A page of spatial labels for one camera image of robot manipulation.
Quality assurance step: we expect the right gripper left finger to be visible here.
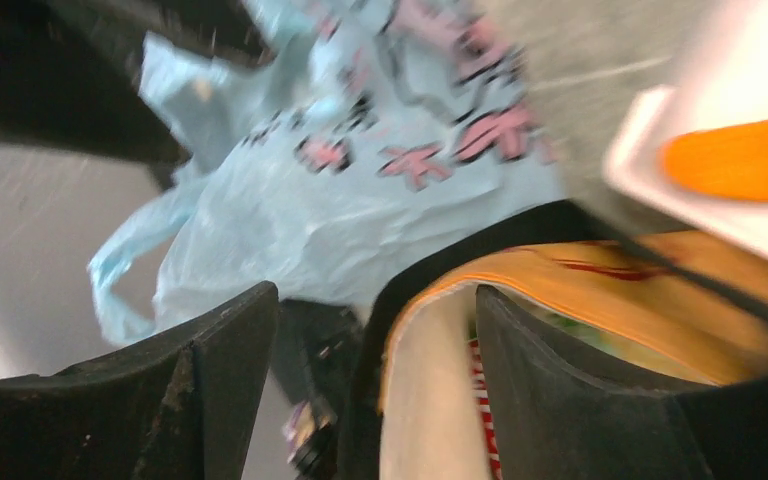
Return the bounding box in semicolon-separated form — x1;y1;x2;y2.
0;282;280;479

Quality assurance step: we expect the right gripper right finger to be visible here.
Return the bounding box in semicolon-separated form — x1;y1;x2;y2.
476;286;768;479

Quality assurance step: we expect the yellow canvas tote bag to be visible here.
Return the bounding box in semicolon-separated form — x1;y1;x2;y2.
336;201;768;479

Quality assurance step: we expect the blue printed plastic grocery bag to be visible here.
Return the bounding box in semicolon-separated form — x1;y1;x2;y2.
88;1;565;347

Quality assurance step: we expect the orange toy carrot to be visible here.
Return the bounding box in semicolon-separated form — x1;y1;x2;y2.
659;119;768;202

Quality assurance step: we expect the empty white plastic basket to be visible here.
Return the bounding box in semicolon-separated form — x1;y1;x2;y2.
603;1;768;259

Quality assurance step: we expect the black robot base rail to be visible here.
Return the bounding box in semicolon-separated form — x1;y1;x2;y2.
0;0;275;189

